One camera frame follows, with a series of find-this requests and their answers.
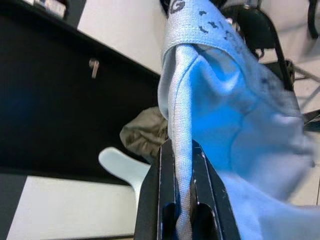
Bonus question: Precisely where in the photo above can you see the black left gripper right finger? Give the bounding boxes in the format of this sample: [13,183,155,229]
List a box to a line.
[190,139,241,240]

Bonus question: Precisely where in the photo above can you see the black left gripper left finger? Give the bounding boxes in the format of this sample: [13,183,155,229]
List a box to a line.
[134,139,180,240]

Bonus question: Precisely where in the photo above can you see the pale grey printed shorts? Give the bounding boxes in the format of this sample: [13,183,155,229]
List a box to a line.
[158,0,320,240]

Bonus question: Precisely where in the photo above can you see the white plastic chair wooden legs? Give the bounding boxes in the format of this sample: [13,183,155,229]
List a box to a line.
[98,146,152,198]

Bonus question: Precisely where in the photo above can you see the olive green beanbag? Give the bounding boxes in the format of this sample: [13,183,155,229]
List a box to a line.
[119,106,170,163]

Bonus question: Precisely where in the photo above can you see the black door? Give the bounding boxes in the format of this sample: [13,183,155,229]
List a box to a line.
[0,0,163,186]

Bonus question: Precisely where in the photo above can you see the black folding chair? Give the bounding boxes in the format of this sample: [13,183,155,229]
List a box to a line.
[217,0,320,126]

